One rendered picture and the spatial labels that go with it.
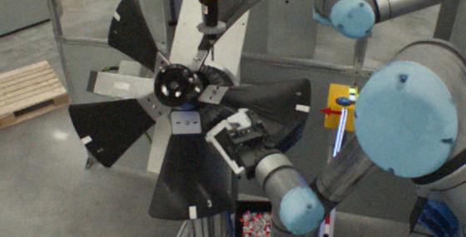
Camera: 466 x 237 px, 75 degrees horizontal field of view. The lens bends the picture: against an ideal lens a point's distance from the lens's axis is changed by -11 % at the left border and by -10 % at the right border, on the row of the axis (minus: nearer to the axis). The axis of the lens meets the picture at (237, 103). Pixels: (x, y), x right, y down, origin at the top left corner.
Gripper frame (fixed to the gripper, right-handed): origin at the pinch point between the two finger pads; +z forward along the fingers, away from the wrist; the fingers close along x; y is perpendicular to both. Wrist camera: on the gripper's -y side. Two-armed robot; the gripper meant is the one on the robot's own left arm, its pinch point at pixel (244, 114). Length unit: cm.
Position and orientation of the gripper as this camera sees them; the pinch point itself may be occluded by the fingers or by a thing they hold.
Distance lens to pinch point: 84.7
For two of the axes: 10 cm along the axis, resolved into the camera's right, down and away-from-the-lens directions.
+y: -9.3, 2.8, -2.4
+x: 1.1, 8.3, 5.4
